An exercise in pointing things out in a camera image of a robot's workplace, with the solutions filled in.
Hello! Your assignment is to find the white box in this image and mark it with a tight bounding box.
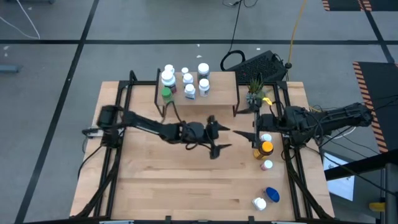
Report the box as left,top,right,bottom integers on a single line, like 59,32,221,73
322,152,356,202

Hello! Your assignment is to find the wooden shelf with black legs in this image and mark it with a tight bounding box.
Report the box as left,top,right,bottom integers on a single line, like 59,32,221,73
154,68,241,119

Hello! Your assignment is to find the grey metal post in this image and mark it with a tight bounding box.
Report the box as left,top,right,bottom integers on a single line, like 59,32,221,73
384,162,398,224

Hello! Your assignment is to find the black metal beam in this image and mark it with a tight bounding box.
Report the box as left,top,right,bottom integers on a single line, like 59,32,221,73
323,150,398,182

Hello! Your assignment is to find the white bottle with purple label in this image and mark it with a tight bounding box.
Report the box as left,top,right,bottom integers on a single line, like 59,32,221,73
160,70,178,94

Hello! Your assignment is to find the clear bottle with blue cap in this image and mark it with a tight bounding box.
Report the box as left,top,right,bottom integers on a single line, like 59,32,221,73
264,186,280,203

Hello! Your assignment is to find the yellow hanging cable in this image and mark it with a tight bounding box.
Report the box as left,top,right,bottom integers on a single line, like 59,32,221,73
287,0,308,65

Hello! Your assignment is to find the black coiled cable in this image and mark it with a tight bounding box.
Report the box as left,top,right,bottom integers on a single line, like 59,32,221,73
220,0,249,72

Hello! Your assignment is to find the amber fish oil bottle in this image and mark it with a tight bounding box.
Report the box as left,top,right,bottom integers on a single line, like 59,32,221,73
252,140,275,161

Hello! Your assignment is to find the yellow plastic object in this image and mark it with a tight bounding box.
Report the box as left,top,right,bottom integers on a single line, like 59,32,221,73
368,201,386,212

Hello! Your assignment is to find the black perforated computer case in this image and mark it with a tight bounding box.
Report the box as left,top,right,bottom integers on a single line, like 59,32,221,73
228,50,289,84

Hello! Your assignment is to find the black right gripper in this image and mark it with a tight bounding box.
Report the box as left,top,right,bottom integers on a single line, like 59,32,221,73
232,103,289,149

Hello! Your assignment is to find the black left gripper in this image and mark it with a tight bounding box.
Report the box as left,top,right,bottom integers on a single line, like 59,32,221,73
178,114,233,161

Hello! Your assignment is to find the white aspirin bottle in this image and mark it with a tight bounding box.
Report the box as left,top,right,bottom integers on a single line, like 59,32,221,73
198,78,211,98

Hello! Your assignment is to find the green-capped green caffeine bottle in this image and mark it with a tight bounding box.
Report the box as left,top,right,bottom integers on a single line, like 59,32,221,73
160,86,174,105

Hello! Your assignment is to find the potted succulent in black pot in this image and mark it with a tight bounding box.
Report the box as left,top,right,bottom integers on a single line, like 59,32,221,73
246,74,268,108

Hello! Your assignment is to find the black aluminium extrusion frame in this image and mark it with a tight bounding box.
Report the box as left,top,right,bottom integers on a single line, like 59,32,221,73
73,70,336,224

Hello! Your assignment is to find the white cable loop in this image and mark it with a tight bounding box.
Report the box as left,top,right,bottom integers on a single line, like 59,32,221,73
337,126,358,140

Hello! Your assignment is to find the clear bottle green fruit label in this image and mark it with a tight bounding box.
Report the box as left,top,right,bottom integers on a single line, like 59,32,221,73
197,62,211,82

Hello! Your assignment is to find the white floor cable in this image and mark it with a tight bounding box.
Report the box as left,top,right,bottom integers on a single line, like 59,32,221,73
0,0,41,40

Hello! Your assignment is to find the black mat with hazard stripes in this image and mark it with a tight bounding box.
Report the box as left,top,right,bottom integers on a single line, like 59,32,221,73
322,0,398,12
352,61,398,154

